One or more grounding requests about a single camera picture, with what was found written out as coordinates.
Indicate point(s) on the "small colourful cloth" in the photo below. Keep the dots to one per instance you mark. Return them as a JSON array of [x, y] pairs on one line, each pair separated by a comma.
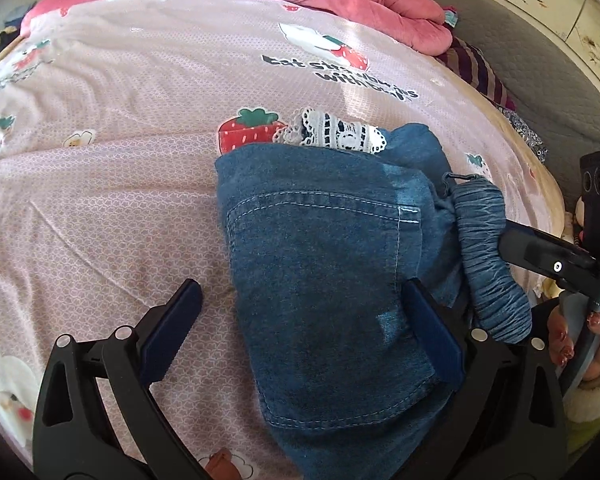
[[450, 15]]

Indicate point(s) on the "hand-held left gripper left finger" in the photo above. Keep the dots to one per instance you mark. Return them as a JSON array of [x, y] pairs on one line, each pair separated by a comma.
[[175, 325]]

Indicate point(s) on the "grey quilted headboard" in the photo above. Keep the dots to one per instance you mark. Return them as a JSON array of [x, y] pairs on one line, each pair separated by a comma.
[[540, 60]]

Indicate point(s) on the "blue denim pants lace trim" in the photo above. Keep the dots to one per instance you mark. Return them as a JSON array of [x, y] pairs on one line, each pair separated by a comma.
[[320, 270]]

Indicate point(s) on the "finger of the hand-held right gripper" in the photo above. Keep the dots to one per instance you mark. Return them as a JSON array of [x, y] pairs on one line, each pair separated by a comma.
[[540, 252]]

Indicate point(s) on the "pink strawberry print bedsheet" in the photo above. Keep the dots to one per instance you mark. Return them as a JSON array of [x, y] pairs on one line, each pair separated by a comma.
[[130, 185]]

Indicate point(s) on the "purple striped cloth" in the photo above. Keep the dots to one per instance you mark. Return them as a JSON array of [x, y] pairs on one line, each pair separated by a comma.
[[475, 70]]

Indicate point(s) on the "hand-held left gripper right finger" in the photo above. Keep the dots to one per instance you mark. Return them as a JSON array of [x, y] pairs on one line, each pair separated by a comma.
[[437, 330]]

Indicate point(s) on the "dark floral cloth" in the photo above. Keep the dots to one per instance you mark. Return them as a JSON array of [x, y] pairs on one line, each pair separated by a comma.
[[527, 135]]

